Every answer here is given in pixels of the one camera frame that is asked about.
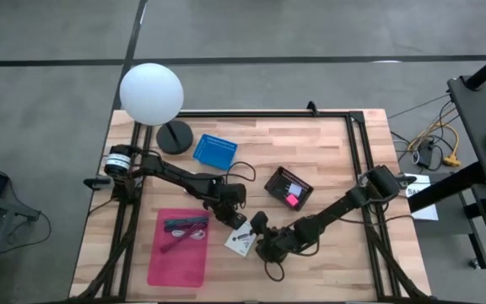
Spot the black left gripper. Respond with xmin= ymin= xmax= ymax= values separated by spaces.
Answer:
xmin=203 ymin=183 xmax=248 ymax=231

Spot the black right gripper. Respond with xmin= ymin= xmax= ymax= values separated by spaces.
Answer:
xmin=251 ymin=210 xmax=299 ymax=263

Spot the white printed box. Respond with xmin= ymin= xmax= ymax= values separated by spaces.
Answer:
xmin=224 ymin=220 xmax=257 ymax=258

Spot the pink braided USB cable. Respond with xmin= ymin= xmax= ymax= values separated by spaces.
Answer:
xmin=159 ymin=222 xmax=209 ymax=254

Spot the pink translucent plastic bin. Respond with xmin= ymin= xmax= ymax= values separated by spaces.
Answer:
xmin=147 ymin=208 xmax=212 ymax=289

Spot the blue plastic basket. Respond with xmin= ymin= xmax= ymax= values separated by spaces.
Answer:
xmin=192 ymin=133 xmax=239 ymax=171

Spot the black plastic basket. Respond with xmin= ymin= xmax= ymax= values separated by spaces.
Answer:
xmin=263 ymin=166 xmax=315 ymax=212

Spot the white globe lamp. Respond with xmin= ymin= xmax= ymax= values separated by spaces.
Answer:
xmin=119 ymin=62 xmax=195 ymax=155

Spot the white paper sheet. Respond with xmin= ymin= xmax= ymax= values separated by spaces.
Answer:
xmin=406 ymin=174 xmax=440 ymax=222

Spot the black power adapter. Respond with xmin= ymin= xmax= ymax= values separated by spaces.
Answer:
xmin=417 ymin=138 xmax=437 ymax=169

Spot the black side desk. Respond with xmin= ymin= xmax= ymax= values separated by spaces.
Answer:
xmin=447 ymin=74 xmax=486 ymax=187

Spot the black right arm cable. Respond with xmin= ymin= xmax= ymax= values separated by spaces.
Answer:
xmin=262 ymin=252 xmax=287 ymax=283

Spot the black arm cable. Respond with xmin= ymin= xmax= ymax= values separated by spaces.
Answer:
xmin=262 ymin=252 xmax=287 ymax=283
xmin=224 ymin=160 xmax=257 ymax=183

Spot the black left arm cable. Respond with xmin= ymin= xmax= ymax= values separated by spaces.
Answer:
xmin=224 ymin=160 xmax=257 ymax=183

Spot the black table frame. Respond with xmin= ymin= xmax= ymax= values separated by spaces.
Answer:
xmin=72 ymin=110 xmax=428 ymax=303

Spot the yellow power cable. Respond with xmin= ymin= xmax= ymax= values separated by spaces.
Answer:
xmin=406 ymin=121 xmax=462 ymax=167

